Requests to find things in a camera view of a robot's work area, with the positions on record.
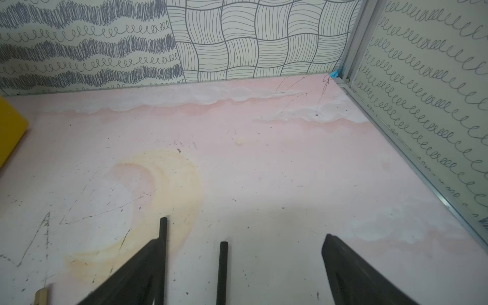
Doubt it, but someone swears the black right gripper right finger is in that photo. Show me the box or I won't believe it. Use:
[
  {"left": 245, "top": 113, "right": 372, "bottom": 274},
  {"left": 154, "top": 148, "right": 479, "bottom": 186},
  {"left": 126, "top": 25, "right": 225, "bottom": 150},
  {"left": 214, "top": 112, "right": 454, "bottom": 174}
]
[{"left": 322, "top": 234, "right": 417, "bottom": 305}]

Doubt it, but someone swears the yellow bottom drawer unit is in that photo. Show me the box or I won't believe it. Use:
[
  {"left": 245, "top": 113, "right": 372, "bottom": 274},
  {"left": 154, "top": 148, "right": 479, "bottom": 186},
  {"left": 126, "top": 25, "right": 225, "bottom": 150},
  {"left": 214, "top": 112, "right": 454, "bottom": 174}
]
[{"left": 0, "top": 97, "right": 29, "bottom": 166}]

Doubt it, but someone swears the black charcoal pencil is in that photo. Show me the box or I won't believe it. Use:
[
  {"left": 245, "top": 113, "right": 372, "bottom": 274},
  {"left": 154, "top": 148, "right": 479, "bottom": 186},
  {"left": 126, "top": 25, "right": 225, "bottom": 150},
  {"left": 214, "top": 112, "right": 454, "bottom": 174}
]
[
  {"left": 216, "top": 241, "right": 229, "bottom": 305},
  {"left": 155, "top": 217, "right": 168, "bottom": 305}
]

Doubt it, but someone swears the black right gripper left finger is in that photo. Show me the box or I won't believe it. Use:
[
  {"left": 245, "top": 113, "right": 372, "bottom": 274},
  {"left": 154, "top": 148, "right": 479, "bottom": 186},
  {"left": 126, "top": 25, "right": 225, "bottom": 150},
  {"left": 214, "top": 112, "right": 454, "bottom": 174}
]
[{"left": 80, "top": 239, "right": 158, "bottom": 304}]

